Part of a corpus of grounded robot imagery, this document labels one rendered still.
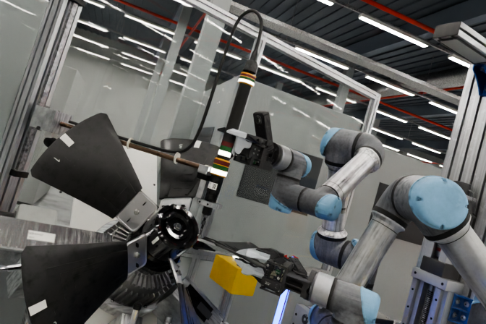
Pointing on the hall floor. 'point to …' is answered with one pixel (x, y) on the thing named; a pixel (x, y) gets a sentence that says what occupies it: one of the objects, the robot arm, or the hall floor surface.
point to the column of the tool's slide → (31, 95)
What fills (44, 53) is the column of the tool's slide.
